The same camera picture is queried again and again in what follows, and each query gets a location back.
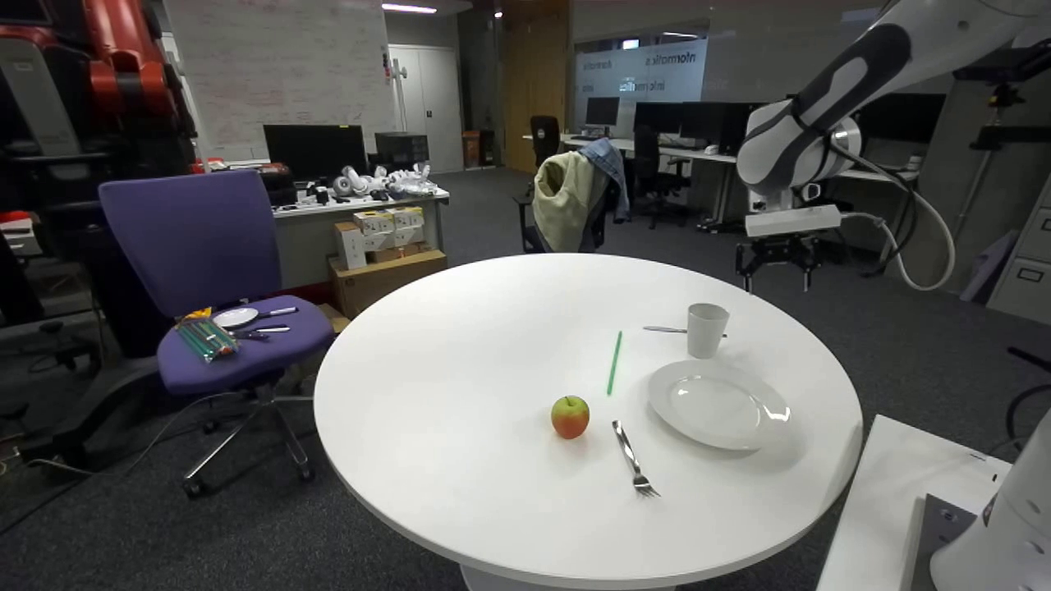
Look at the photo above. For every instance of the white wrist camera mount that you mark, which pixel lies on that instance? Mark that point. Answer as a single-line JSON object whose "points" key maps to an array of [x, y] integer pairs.
{"points": [[792, 222]]}

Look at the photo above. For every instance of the black computer monitor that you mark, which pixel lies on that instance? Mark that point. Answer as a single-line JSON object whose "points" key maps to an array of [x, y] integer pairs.
{"points": [[316, 150]]}

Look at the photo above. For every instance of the white side desk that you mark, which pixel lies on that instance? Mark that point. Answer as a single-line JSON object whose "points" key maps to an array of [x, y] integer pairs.
{"points": [[879, 532]]}

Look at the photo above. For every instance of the purple office chair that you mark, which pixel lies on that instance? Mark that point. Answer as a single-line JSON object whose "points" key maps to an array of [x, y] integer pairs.
{"points": [[205, 244]]}

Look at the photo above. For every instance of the cardboard box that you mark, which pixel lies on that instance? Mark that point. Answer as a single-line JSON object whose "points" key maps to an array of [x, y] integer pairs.
{"points": [[363, 288]]}

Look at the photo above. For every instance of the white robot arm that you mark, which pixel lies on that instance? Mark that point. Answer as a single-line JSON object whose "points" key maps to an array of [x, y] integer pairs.
{"points": [[796, 143]]}

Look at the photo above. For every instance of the red industrial robot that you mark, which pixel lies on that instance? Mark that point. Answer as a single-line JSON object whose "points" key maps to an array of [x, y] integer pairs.
{"points": [[90, 83]]}

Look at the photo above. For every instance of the red green apple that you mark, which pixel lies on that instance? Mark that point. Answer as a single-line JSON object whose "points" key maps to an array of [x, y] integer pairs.
{"points": [[570, 413]]}

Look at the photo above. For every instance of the white ceramic mug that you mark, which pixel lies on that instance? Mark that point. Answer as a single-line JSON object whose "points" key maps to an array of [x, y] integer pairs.
{"points": [[704, 328]]}

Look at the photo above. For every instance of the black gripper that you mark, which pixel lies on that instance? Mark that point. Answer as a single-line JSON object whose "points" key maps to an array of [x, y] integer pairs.
{"points": [[752, 254]]}

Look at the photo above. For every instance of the silver fork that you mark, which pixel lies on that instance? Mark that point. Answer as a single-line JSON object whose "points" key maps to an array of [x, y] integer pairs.
{"points": [[639, 476]]}

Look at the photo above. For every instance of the white round table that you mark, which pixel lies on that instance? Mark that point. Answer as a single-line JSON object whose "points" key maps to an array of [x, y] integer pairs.
{"points": [[502, 419]]}

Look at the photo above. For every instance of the small white dish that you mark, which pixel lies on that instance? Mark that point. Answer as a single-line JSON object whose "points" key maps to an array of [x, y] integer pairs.
{"points": [[239, 315]]}

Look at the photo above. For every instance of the green straw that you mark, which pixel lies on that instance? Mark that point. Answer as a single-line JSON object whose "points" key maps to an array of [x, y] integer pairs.
{"points": [[615, 361]]}

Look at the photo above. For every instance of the white ceramic plate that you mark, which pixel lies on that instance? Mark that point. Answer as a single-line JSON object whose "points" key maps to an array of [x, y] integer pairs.
{"points": [[718, 404]]}

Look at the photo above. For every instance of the chair with beige jacket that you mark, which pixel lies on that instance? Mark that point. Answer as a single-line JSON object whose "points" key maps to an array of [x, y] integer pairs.
{"points": [[571, 195]]}

